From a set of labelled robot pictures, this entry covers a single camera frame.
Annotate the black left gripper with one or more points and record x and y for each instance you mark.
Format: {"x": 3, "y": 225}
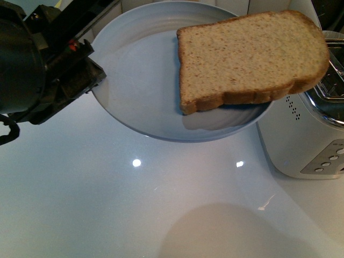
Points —
{"x": 70, "y": 75}

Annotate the light blue round plate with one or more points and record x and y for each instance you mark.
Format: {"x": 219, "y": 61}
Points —
{"x": 138, "y": 51}

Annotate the brown bread slice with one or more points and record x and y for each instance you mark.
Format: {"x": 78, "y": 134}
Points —
{"x": 251, "y": 59}

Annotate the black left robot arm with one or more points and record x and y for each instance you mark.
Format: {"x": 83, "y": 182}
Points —
{"x": 45, "y": 60}

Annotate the white silver toaster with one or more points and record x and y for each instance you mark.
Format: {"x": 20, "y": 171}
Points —
{"x": 303, "y": 133}

